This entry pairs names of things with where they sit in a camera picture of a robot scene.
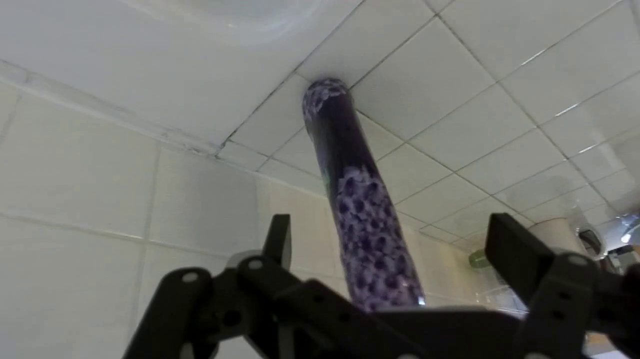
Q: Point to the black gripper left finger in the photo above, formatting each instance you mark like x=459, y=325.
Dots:
x=220, y=311

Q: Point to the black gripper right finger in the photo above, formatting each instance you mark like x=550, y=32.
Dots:
x=580, y=305

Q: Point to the purple floral dish soap bottle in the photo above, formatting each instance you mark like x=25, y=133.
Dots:
x=367, y=219

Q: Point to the white cylindrical container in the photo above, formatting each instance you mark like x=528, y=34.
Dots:
x=552, y=235

